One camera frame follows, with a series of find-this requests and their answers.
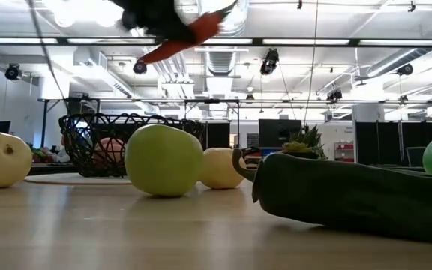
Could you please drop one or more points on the yellow-green apple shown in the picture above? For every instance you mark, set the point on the yellow-green apple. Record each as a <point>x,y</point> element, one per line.
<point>163,161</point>

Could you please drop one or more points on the black partition panel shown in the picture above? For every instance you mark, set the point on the black partition panel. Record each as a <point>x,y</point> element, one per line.
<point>388,142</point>

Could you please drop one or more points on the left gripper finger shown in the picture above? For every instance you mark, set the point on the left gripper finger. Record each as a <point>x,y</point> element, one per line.
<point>180,33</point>

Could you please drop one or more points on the red pepper with green leaves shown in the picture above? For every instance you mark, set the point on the red pepper with green leaves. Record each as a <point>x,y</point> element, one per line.
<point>163,52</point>

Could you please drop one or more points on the black hanging camera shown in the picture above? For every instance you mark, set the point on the black hanging camera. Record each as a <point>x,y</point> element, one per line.
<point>270,62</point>
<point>405,69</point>
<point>334,95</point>
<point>13,72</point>
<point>140,67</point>

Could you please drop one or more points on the dark green pepper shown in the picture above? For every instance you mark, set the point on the dark green pepper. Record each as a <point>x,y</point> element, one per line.
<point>351,195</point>

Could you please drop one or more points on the pale yellow pear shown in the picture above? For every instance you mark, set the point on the pale yellow pear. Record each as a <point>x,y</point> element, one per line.
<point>221,168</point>

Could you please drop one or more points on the dark office chair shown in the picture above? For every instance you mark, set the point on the dark office chair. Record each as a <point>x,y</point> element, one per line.
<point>414,155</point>

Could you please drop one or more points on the red storage bins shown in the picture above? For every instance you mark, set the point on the red storage bins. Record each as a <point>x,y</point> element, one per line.
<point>345,147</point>

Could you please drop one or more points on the potted succulent plant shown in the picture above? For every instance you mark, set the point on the potted succulent plant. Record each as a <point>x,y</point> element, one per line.
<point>306,140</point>

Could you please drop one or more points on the silver air duct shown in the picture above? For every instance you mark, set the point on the silver air duct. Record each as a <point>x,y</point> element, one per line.
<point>221,62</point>

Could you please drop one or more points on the distant black table frame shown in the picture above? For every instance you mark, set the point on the distant black table frame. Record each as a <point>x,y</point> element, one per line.
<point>44,123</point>

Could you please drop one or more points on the black monitor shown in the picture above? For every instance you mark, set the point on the black monitor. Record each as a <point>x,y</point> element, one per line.
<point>279,131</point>

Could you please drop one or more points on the pink peach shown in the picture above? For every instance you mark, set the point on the pink peach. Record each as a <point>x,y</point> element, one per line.
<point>109,150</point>

